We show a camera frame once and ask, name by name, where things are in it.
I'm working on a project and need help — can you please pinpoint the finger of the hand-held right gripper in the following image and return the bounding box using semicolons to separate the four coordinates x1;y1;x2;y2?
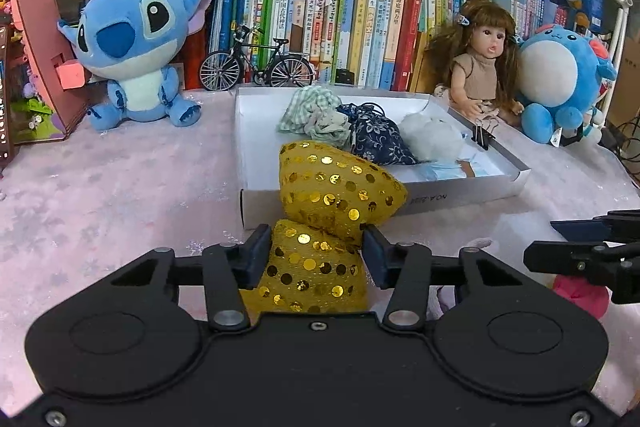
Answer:
550;208;640;244
523;239;640;306

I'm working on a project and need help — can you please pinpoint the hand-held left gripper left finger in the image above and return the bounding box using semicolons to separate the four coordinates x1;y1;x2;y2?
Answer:
107;223;273;333

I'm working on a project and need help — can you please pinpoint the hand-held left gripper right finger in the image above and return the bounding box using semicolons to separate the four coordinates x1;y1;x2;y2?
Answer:
362;224;533;333

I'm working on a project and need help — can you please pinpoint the pink plush bow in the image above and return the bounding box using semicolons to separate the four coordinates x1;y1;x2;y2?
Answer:
552;274;610;319

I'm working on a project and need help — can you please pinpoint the gold sequin plush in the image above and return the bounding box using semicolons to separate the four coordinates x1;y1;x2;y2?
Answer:
239;141;410;314

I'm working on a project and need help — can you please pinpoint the blue face mask pack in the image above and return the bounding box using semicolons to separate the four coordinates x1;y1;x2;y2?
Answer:
415;157;493;182

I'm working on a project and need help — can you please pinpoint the white shallow cardboard box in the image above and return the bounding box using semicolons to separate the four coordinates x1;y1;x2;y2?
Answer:
235;86;532;230

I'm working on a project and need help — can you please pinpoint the navy floral cloth pouch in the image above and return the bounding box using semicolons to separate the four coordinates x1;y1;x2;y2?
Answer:
336;102;420;166

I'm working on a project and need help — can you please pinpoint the white fluffy plush toy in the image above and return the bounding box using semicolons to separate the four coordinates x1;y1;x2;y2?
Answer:
397;112;468;162

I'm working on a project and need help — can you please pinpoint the green checked cloth scrunchie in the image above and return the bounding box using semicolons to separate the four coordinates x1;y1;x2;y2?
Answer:
277;87;351;148

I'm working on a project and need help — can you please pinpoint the black binder clip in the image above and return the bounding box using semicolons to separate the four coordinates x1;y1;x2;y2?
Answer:
470;117;501;151

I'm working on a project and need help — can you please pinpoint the pink snowflake tablecloth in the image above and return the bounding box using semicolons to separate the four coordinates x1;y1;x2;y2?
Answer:
0;87;640;408

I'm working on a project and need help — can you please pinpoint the brown cardboard box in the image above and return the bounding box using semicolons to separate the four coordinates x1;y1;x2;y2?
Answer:
607;7;640;132

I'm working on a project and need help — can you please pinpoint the round blue plush toy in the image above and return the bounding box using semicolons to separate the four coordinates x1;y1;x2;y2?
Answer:
515;24;618;144

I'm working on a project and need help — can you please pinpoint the black model bicycle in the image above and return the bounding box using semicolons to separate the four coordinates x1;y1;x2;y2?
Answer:
199;25;317;90

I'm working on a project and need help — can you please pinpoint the brown-haired doll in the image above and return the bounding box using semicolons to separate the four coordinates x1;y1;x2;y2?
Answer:
425;0;526;128

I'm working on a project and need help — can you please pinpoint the white pipe rack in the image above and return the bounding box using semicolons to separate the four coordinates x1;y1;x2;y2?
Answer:
600;0;640;108

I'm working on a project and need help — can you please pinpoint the blue big-eared plush toy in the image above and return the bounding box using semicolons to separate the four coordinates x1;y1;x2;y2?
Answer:
57;0;221;132

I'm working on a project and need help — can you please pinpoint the row of upright books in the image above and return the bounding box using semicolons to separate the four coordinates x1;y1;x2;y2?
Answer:
210;0;556;92

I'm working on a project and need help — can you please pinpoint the pink wooden model house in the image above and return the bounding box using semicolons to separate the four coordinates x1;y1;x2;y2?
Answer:
0;0;93;142

